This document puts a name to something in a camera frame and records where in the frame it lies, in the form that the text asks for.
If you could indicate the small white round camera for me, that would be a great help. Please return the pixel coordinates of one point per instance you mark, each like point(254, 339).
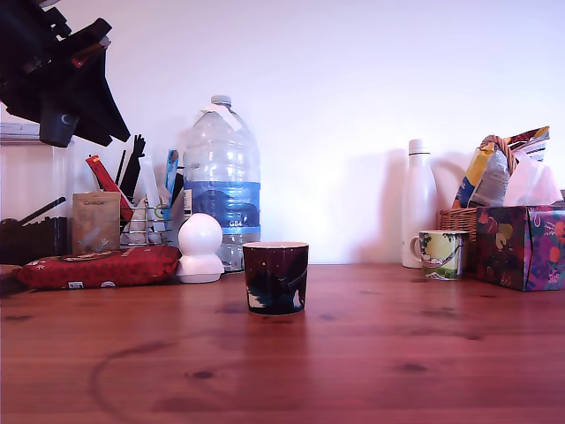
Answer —
point(199, 238)

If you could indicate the yellow and silver snack bag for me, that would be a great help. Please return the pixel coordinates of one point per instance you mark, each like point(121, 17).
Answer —
point(481, 176)

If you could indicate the floral tissue box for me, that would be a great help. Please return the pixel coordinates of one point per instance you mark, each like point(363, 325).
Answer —
point(521, 247)

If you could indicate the brown cardboard box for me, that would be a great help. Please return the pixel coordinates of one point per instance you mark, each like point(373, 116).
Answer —
point(95, 225)

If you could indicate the blue and white sachet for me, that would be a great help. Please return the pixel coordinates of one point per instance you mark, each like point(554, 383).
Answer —
point(171, 172)

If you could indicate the red flat utensil packet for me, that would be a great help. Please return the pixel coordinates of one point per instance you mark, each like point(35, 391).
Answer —
point(106, 179)

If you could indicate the white insulated bottle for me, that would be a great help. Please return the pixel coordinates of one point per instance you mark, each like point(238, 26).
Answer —
point(419, 203)

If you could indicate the thin black chopstick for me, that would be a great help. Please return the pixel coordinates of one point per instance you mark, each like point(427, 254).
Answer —
point(120, 170)

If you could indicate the wicker basket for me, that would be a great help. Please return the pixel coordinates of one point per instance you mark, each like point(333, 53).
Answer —
point(457, 223)

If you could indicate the large clear water bottle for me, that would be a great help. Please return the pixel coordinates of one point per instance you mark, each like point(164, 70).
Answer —
point(223, 176)

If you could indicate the red patterned packet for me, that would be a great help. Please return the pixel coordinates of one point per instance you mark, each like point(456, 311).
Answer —
point(101, 267)

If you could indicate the green illustrated mug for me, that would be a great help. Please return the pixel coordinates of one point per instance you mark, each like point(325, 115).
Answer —
point(443, 256)

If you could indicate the white tissue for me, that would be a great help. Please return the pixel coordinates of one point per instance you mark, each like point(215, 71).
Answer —
point(536, 183)

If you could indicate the colourful striped snack bag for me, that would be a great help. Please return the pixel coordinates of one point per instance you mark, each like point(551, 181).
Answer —
point(532, 141)

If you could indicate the dark slatted box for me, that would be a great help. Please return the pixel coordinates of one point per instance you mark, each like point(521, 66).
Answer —
point(31, 243)

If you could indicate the dark night-scene coffee cup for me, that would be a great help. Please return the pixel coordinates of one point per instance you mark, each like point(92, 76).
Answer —
point(276, 278)

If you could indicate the black slotted spatula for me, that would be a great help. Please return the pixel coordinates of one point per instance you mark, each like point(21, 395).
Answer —
point(134, 163)

